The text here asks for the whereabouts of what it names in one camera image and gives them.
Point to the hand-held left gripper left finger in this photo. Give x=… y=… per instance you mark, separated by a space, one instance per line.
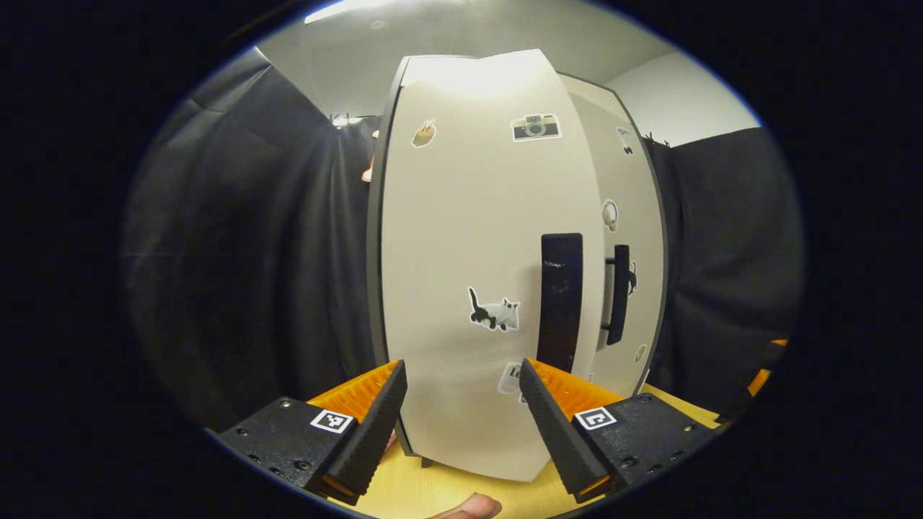
x=378 y=425

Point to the ceiling light panel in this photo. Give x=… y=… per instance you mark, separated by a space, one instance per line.
x=346 y=9

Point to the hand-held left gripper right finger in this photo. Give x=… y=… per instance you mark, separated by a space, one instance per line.
x=554 y=425

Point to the black backdrop cloth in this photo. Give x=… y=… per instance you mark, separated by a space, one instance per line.
x=728 y=252
x=238 y=252

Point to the small pink object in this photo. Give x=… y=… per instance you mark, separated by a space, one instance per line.
x=392 y=440

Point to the white cabinet door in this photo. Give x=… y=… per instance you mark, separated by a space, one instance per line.
x=634 y=173
x=461 y=238

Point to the white and grey shoe cabinet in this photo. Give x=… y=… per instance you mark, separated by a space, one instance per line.
x=373 y=274

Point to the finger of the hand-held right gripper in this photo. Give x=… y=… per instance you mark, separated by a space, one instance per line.
x=757 y=378

